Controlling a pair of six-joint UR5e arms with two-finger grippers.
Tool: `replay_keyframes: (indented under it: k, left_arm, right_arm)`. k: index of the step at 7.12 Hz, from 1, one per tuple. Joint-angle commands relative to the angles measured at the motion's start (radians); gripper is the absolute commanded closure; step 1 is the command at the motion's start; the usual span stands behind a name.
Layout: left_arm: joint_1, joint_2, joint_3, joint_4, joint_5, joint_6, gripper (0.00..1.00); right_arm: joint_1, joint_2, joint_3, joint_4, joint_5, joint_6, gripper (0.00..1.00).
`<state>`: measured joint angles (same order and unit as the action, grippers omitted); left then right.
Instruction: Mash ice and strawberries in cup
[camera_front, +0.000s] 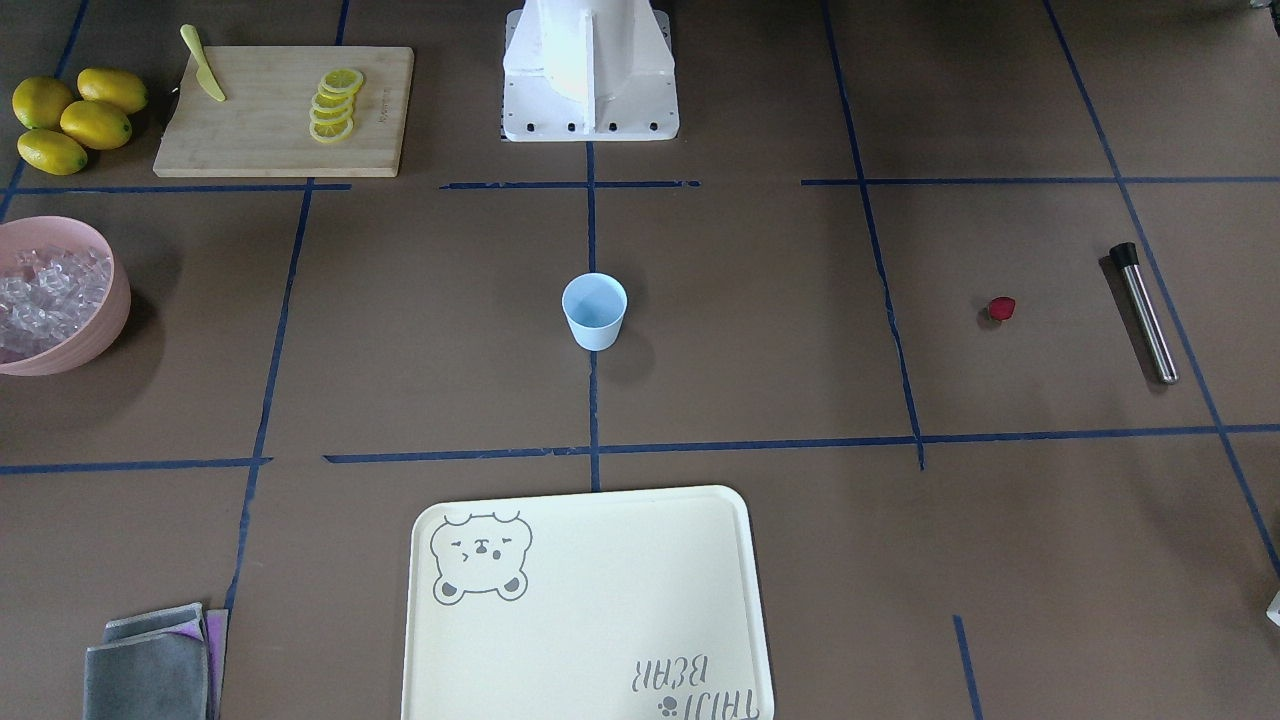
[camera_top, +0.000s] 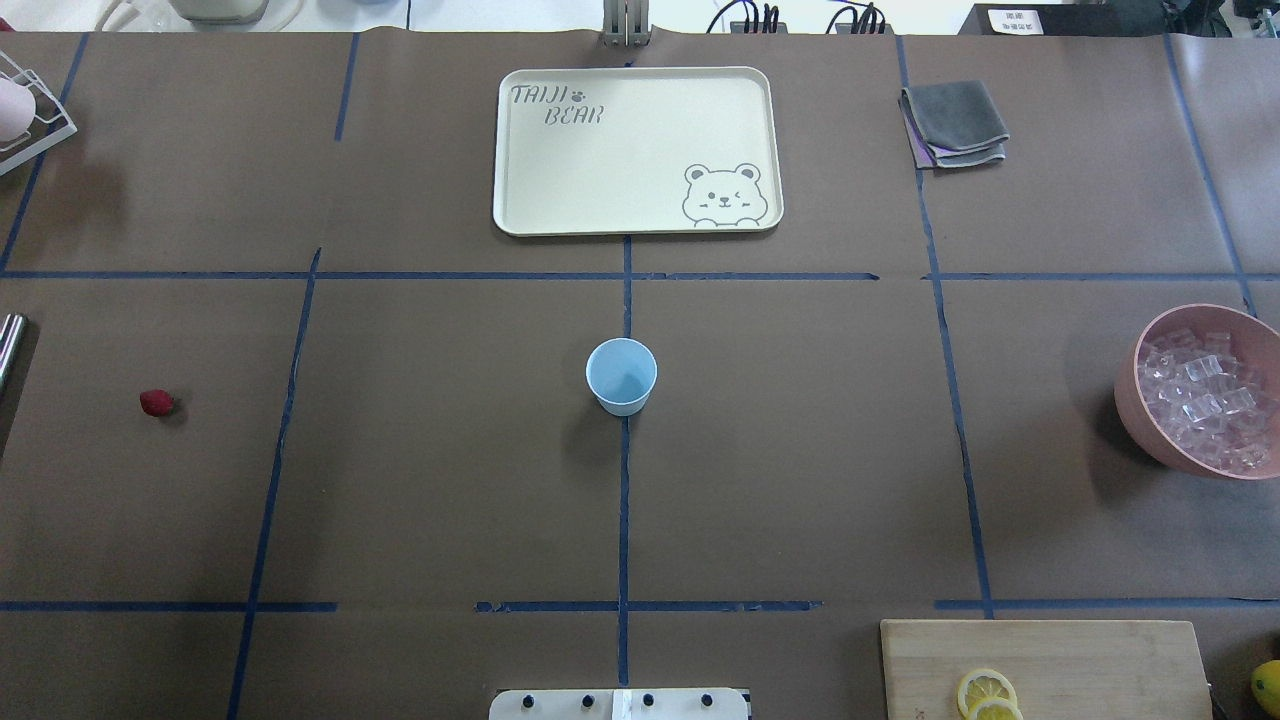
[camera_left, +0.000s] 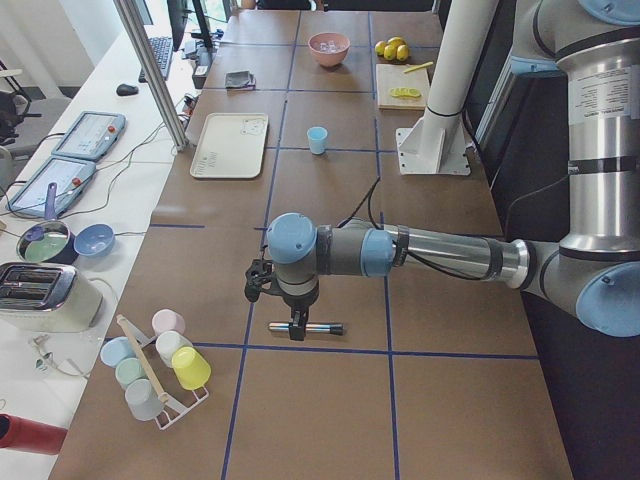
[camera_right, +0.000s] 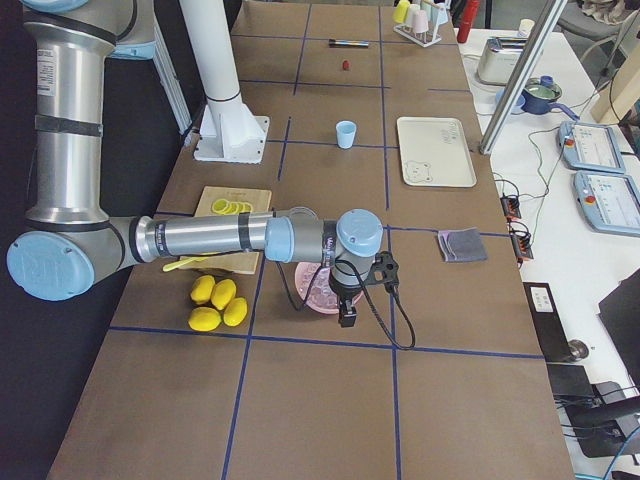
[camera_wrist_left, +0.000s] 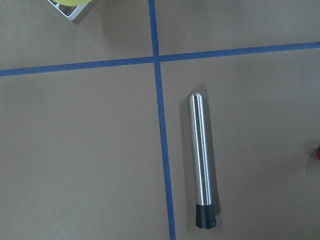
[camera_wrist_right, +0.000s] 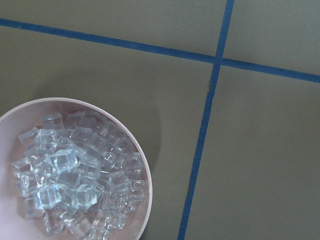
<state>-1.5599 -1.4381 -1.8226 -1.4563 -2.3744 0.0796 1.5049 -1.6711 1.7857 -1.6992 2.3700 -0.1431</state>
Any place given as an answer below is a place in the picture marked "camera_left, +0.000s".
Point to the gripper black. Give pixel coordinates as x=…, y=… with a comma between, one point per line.
x=297, y=303

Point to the steel muddler black tip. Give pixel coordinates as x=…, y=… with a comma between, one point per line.
x=320, y=327

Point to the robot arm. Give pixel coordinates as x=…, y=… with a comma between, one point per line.
x=592, y=273

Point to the yellow cup on rack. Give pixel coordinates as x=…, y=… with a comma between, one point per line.
x=191, y=368

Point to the pink cup on rack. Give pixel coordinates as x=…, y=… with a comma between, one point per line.
x=167, y=320

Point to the white cup rack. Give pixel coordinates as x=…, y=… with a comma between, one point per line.
x=177, y=401

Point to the grey cup on rack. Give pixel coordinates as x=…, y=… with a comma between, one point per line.
x=142, y=400

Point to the light blue plastic cup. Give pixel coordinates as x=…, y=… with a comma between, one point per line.
x=317, y=137

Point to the clear ice cubes pile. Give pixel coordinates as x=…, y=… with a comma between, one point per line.
x=327, y=46

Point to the cream bear tray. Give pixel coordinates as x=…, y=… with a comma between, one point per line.
x=230, y=146

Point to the blue bowl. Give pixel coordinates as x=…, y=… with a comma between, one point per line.
x=95, y=241

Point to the folded grey cloth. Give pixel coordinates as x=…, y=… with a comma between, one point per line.
x=239, y=80

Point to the lemon slices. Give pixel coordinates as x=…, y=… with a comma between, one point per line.
x=404, y=92

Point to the blue saucepan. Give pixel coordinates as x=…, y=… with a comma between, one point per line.
x=50, y=241

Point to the wooden cutting board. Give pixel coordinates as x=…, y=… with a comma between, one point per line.
x=389, y=76

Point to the white toaster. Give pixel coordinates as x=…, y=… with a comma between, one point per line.
x=53, y=298

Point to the lower teach pendant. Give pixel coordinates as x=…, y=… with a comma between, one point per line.
x=71, y=176

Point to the teach pendant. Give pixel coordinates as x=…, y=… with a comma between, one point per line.
x=91, y=136
x=71, y=176

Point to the pink bowl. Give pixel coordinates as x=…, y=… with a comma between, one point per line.
x=329, y=60

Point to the upper teach pendant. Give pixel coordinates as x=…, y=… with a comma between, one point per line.
x=91, y=136

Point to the yellow plastic knife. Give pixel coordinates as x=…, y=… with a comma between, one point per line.
x=413, y=68

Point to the black computer mouse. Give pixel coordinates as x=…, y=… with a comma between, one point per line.
x=124, y=90

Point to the red bottle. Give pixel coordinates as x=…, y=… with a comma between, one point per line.
x=26, y=435

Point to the black keyboard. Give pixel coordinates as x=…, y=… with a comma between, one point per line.
x=162, y=49

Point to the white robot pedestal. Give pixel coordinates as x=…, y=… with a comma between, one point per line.
x=435, y=145

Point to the aluminium frame post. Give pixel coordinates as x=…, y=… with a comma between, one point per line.
x=136, y=32

